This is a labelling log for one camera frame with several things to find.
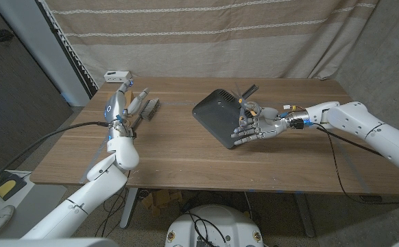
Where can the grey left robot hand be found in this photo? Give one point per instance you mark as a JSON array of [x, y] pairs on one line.
[[117, 108]]

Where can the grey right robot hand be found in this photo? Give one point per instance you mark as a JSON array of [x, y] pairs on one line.
[[264, 127]]

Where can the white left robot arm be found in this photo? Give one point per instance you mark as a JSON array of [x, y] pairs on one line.
[[90, 192]]

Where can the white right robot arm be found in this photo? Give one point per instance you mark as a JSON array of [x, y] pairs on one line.
[[367, 130]]

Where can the black hand brush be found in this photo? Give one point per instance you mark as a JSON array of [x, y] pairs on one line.
[[148, 109]]

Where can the white power strip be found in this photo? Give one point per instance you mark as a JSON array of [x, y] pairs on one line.
[[117, 76]]

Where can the black plastic dustpan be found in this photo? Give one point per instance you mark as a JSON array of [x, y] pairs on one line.
[[216, 115]]

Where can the black strip with white trim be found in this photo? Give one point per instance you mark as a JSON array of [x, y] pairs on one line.
[[72, 55]]

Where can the grey table leg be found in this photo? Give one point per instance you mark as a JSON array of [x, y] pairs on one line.
[[304, 212]]

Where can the brown cardboard scraps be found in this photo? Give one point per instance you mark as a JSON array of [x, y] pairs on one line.
[[161, 199]]

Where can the white table leg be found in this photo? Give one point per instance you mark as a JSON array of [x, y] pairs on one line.
[[129, 209]]

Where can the beige striped curtain backdrop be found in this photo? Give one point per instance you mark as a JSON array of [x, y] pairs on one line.
[[203, 44]]

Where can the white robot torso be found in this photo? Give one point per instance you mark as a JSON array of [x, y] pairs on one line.
[[216, 223]]

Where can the grey floor mat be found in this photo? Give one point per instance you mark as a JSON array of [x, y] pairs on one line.
[[45, 199]]

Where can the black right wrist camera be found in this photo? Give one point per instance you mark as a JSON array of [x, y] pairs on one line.
[[297, 123]]

